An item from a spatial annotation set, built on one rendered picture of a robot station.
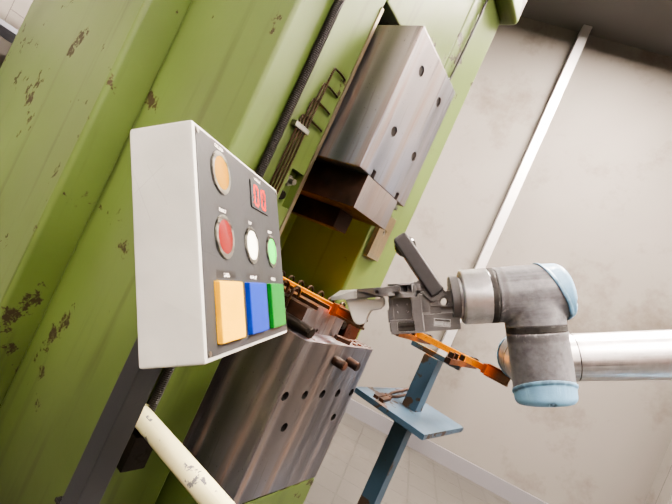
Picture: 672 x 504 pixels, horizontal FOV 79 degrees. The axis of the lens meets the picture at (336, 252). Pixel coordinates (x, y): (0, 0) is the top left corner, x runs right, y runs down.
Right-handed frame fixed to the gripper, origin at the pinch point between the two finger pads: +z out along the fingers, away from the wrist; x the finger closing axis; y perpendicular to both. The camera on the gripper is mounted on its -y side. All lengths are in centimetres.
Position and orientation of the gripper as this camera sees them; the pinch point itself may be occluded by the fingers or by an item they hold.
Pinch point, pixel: (338, 293)
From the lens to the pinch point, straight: 70.7
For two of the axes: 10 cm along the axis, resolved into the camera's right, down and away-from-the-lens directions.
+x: 1.5, 0.9, 9.8
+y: 0.7, 9.9, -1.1
